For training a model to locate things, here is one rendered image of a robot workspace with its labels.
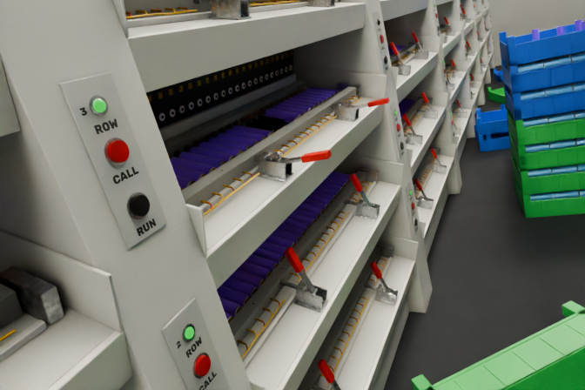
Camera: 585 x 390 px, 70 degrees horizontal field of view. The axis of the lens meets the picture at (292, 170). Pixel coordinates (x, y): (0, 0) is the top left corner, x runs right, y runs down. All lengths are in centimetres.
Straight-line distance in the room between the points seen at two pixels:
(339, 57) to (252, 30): 44
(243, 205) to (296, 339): 20
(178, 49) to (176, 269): 19
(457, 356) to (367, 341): 25
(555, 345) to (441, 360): 32
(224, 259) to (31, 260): 16
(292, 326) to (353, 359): 24
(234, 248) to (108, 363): 16
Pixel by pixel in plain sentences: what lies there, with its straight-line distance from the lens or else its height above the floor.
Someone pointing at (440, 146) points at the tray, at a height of 20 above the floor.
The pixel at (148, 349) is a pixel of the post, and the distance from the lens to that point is 36.
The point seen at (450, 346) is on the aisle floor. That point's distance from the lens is 104.
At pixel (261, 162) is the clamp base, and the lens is 52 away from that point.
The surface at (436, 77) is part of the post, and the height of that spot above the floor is 45.
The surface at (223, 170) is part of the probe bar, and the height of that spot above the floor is 58.
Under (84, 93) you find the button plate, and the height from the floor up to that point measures 70.
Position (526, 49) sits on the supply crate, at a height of 52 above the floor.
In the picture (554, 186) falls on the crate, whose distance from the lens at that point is 148.
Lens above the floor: 70
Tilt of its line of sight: 17 degrees down
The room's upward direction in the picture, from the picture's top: 15 degrees counter-clockwise
